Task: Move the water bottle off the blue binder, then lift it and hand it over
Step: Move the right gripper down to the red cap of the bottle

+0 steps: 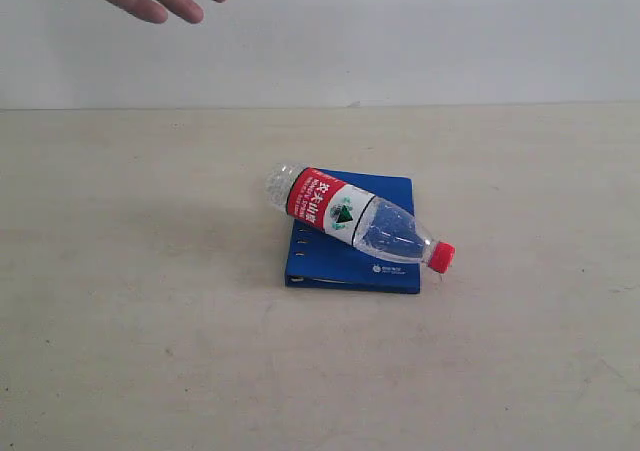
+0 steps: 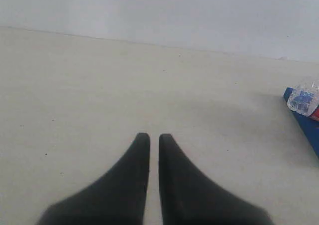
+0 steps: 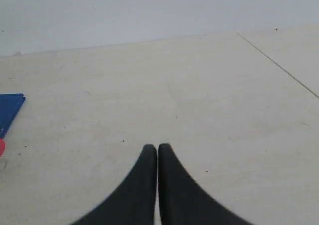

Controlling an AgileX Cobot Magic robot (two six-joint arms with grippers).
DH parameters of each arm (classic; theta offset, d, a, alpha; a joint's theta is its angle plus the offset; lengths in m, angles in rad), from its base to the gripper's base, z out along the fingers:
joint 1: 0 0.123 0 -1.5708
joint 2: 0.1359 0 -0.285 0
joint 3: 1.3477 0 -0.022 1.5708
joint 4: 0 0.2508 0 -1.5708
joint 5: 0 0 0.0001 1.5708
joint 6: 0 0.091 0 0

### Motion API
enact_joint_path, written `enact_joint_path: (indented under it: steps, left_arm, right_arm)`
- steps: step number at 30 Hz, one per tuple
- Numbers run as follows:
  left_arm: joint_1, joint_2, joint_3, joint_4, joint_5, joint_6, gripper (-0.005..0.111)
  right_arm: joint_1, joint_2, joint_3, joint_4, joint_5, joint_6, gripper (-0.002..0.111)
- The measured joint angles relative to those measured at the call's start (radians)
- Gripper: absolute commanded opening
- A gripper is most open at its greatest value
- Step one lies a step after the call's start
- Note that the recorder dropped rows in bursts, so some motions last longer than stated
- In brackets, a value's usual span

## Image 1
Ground clear water bottle red cap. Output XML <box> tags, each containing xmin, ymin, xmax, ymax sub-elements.
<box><xmin>265</xmin><ymin>163</ymin><xmax>455</xmax><ymax>274</ymax></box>

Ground blue ring binder notebook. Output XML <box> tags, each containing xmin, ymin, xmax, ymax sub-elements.
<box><xmin>285</xmin><ymin>169</ymin><xmax>421</xmax><ymax>294</ymax></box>

